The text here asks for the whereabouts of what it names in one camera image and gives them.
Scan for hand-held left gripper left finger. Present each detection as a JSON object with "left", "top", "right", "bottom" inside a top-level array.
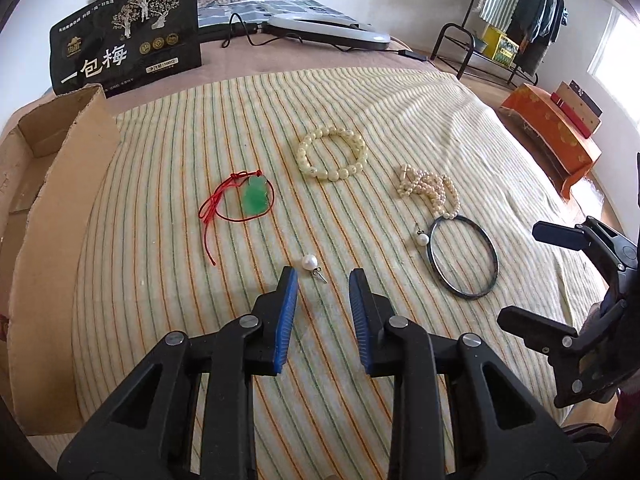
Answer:
[{"left": 57, "top": 266, "right": 301, "bottom": 480}]

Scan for red flat box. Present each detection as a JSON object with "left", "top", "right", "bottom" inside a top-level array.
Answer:
[{"left": 551, "top": 92, "right": 594, "bottom": 136}]

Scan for black metal stand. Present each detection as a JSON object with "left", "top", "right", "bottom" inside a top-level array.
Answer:
[{"left": 430, "top": 22, "right": 540, "bottom": 87}]

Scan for grey flat device with cable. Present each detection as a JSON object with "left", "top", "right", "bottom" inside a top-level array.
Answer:
[{"left": 221, "top": 12, "right": 431, "bottom": 63}]

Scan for green jade pendant red cord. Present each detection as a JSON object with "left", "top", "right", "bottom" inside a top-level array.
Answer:
[{"left": 198, "top": 170, "right": 269, "bottom": 266}]

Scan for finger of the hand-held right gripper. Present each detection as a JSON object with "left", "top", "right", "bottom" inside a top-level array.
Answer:
[
  {"left": 532, "top": 216, "right": 639, "bottom": 281},
  {"left": 497, "top": 300, "right": 629, "bottom": 409}
]

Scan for black snack bag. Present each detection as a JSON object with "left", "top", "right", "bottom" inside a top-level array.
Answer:
[{"left": 49, "top": 0, "right": 203, "bottom": 99}]

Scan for pearl necklace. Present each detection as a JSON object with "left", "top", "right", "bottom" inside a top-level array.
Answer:
[{"left": 397, "top": 163, "right": 461, "bottom": 221}]

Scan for silver flat device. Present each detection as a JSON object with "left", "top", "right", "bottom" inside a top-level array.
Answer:
[{"left": 260, "top": 13, "right": 392, "bottom": 52}]

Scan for dark metal bangle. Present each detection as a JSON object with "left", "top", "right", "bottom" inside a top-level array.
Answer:
[{"left": 427, "top": 213, "right": 500, "bottom": 301}]

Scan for dark hanging clothes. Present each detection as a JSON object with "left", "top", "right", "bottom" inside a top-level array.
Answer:
[{"left": 509, "top": 0, "right": 571, "bottom": 75}]

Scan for yellow box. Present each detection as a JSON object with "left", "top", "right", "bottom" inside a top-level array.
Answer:
[{"left": 482, "top": 25, "right": 521, "bottom": 69}]

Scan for open cardboard box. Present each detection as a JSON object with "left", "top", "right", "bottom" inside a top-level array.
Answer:
[{"left": 0, "top": 83, "right": 121, "bottom": 436}]

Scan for brown bedsheet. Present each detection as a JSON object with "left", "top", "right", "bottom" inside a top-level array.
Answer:
[{"left": 0, "top": 22, "right": 453, "bottom": 128}]

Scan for blue patterned blanket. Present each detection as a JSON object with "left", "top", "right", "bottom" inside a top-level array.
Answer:
[{"left": 197, "top": 0, "right": 362, "bottom": 29}]

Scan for orange cloth-covered table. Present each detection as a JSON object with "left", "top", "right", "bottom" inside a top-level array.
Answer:
[{"left": 501, "top": 83, "right": 604, "bottom": 201}]

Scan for window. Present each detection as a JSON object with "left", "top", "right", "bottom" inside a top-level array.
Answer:
[{"left": 587, "top": 4, "right": 640, "bottom": 92}]

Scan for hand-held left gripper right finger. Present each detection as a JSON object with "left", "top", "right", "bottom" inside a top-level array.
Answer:
[{"left": 348, "top": 267, "right": 588, "bottom": 480}]

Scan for tan flat box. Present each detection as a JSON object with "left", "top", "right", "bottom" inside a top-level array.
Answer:
[{"left": 557, "top": 79, "right": 605, "bottom": 134}]

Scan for cream bead bracelet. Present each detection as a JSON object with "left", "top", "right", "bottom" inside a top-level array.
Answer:
[{"left": 296, "top": 126, "right": 370, "bottom": 185}]

